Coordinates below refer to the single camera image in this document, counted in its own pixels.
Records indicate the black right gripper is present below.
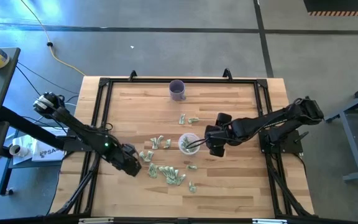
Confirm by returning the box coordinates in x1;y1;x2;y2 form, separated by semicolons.
186;112;232;158

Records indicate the clear plastic cup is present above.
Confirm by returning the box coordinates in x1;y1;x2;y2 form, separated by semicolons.
178;132;202;156

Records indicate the lavender ceramic mug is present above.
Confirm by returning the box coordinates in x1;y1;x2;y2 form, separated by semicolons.
168;79;187;102

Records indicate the white printed bag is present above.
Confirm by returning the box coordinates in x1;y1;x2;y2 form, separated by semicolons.
31;138;67;162

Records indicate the black diagonal beam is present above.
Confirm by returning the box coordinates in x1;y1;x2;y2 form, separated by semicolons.
0;105;74;151

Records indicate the white tape roll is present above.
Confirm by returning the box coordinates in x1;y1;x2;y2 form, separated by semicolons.
9;144;30;158

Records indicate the grey metal table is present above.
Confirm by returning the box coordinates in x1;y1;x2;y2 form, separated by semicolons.
323;78;358;183

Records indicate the black hazard-striped floor mat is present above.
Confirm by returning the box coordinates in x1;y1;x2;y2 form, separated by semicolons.
303;0;358;17

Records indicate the black aluminium table frame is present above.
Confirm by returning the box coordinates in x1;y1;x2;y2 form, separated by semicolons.
50;68;315;224

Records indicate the silver frame bracket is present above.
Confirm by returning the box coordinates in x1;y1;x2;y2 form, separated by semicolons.
252;218;288;224
78;217;114;224

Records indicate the yellow floor cable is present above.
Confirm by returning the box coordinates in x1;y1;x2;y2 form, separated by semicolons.
19;0;87;77

